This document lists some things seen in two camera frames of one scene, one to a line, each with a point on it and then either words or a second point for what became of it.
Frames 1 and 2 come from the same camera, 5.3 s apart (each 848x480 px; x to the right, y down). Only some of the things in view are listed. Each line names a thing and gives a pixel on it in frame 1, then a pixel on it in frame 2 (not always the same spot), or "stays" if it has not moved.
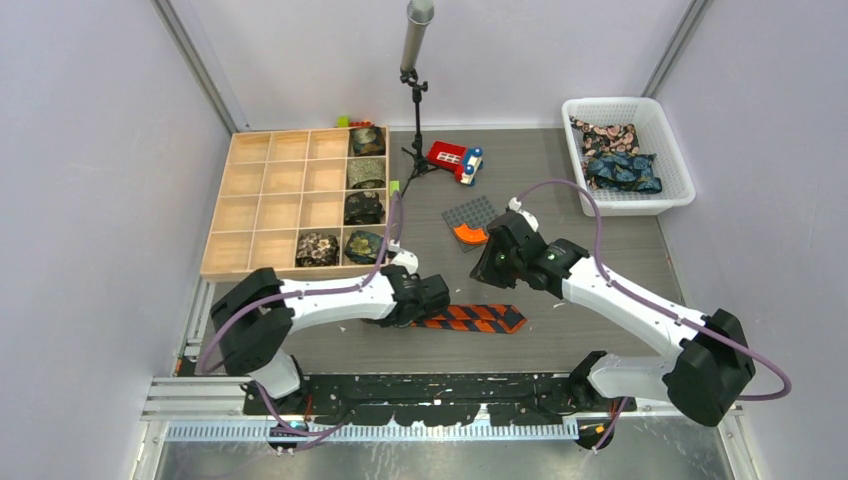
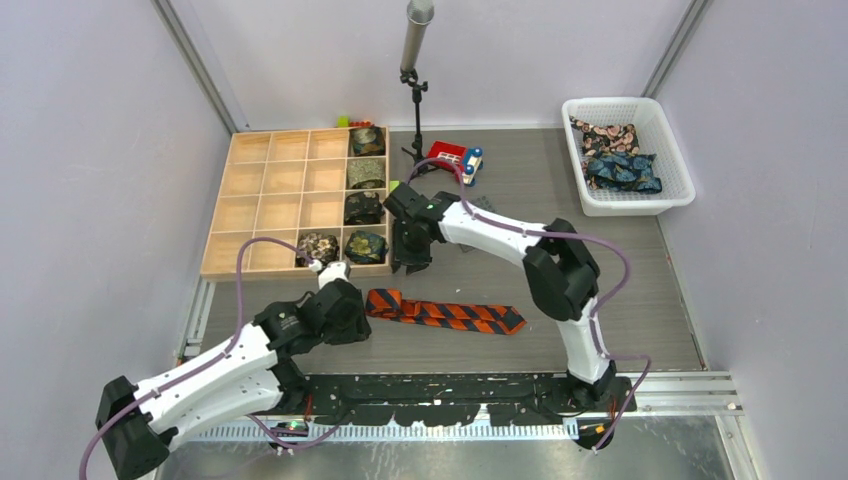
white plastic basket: [654, 137] stays
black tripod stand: [410, 75] stays
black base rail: [442, 399] stays
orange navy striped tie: [476, 318] stays
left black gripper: [379, 322] -> [357, 329]
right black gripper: [486, 272] -> [402, 257]
